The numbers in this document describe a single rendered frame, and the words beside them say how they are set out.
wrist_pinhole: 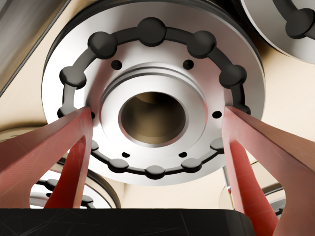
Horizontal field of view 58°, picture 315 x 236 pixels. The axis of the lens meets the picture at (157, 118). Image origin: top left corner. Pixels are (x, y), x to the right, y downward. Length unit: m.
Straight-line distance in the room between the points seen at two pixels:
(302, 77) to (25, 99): 0.16
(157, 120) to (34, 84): 0.07
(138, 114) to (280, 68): 0.08
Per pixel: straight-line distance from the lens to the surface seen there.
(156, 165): 0.16
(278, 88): 0.17
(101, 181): 0.18
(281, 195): 0.19
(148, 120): 0.15
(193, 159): 0.15
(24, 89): 0.18
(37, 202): 0.18
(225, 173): 0.16
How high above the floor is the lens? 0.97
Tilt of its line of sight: 53 degrees down
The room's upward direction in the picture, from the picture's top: 179 degrees counter-clockwise
